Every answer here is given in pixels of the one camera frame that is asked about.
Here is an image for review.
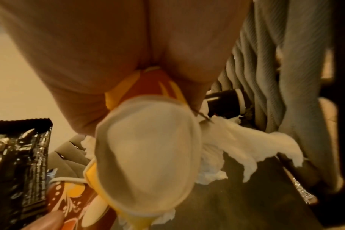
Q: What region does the person's left hand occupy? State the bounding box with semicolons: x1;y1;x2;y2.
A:
20;210;66;230

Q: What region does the person's right hand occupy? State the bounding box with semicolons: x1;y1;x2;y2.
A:
0;0;254;136

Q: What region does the orange patterned snack wrapper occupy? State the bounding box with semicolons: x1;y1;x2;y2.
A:
45;176;118;230

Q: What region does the black shiny snack wrapper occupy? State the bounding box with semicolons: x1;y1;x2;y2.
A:
0;118;54;230

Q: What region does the yellow paper cup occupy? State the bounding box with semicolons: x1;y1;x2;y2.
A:
82;66;212;230

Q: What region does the black paper coffee cup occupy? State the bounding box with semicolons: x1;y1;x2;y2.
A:
204;88;247;117

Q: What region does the pile of white tissues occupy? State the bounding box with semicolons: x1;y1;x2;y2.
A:
80;116;304;225

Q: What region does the grey woven armchair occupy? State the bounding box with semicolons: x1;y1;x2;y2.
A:
47;0;345;230

